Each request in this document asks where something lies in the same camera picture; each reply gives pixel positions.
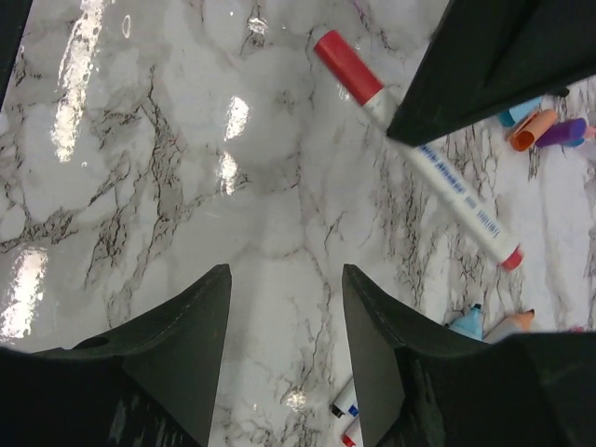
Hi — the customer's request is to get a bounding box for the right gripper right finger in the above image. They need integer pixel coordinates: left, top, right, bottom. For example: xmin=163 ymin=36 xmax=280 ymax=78
xmin=342 ymin=264 xmax=486 ymax=445

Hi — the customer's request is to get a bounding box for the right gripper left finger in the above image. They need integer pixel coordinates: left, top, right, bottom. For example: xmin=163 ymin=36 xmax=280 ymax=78
xmin=39 ymin=264 xmax=232 ymax=445

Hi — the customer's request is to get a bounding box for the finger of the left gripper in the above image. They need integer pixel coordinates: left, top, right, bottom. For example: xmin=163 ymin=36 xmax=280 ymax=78
xmin=386 ymin=0 xmax=595 ymax=145

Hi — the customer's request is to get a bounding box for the light blue highlighter cap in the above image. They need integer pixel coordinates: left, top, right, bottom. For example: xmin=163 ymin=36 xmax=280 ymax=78
xmin=497 ymin=97 xmax=542 ymax=128

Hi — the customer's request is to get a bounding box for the blue capped marker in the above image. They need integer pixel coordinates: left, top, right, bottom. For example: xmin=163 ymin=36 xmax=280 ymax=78
xmin=331 ymin=378 xmax=359 ymax=419

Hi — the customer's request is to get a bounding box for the orange highlighter cap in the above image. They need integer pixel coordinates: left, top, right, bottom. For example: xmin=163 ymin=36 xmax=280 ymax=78
xmin=506 ymin=109 xmax=558 ymax=152

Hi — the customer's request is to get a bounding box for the light blue highlighter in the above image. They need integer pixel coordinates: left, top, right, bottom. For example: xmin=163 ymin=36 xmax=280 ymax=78
xmin=447 ymin=304 xmax=483 ymax=342

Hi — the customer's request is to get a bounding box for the red white marker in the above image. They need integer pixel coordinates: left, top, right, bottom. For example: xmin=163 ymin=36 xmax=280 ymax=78
xmin=314 ymin=31 xmax=523 ymax=271

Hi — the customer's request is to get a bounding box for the orange capped highlighter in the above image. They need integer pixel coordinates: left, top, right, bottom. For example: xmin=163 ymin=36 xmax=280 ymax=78
xmin=483 ymin=309 xmax=535 ymax=345

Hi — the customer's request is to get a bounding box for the red capped marker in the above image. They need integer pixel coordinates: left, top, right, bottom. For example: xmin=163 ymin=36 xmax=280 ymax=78
xmin=341 ymin=419 xmax=362 ymax=447

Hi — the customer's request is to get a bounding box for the purple highlighter cap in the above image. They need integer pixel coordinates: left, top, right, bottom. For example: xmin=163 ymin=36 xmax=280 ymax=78
xmin=535 ymin=118 xmax=588 ymax=148

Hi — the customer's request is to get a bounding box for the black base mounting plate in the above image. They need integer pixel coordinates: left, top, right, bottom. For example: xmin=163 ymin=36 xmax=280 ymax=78
xmin=0 ymin=0 xmax=33 ymax=102

